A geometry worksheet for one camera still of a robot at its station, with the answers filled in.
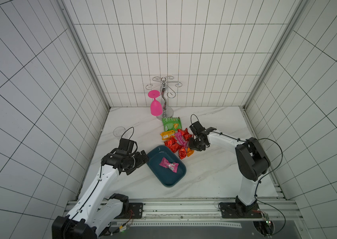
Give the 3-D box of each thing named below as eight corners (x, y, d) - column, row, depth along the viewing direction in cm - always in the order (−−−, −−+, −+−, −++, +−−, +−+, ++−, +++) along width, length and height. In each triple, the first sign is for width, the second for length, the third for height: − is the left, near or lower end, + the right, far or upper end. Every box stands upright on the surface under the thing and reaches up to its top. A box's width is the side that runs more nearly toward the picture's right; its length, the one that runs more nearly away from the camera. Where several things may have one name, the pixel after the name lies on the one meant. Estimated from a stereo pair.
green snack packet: (164, 132, 106) (164, 129, 103) (162, 120, 113) (162, 117, 110) (181, 130, 107) (182, 127, 105) (178, 118, 114) (179, 115, 112)
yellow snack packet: (164, 140, 101) (164, 139, 99) (159, 136, 104) (159, 134, 102) (175, 133, 105) (175, 131, 103) (170, 128, 108) (170, 127, 106)
